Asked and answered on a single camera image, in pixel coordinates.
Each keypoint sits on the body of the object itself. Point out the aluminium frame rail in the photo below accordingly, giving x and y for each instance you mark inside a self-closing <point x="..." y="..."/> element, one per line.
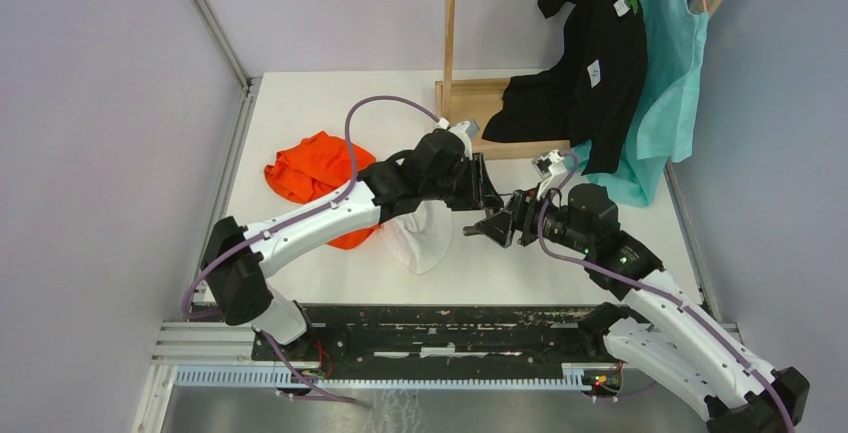
<point x="201" y="377"/>

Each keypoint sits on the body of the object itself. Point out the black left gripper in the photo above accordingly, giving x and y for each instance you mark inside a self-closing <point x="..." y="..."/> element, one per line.
<point x="481" y="193"/>

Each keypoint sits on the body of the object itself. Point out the black t-shirt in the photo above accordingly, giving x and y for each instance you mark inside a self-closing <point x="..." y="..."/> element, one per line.
<point x="590" y="94"/>

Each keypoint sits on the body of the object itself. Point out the white bucket hat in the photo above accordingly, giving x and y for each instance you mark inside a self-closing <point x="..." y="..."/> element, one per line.
<point x="421" y="239"/>

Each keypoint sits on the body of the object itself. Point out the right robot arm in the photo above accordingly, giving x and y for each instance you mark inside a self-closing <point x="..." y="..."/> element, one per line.
<point x="654" y="325"/>

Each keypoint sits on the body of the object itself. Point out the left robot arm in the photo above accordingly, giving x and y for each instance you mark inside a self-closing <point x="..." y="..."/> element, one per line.
<point x="239" y="259"/>

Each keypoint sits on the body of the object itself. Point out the teal garment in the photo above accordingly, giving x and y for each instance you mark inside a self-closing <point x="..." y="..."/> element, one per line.
<point x="662" y="130"/>

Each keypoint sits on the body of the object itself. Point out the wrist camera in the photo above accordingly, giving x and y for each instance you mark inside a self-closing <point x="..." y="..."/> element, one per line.
<point x="466" y="131"/>
<point x="555" y="168"/>

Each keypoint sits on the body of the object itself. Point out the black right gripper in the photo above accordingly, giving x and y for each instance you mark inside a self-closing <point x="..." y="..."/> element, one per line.
<point x="524" y="206"/>

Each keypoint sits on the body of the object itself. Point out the wooden clothes rack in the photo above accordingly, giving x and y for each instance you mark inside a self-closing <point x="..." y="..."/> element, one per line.
<point x="479" y="100"/>

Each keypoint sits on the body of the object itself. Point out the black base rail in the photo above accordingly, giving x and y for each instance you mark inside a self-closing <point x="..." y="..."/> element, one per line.
<point x="458" y="345"/>

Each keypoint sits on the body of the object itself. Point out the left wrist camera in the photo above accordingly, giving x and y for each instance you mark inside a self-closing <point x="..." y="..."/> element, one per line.
<point x="466" y="131"/>

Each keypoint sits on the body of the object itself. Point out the orange cloth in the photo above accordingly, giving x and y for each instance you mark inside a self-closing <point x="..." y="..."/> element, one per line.
<point x="316" y="166"/>

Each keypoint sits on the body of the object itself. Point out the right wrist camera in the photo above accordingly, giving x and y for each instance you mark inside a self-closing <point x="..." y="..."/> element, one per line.
<point x="555" y="168"/>

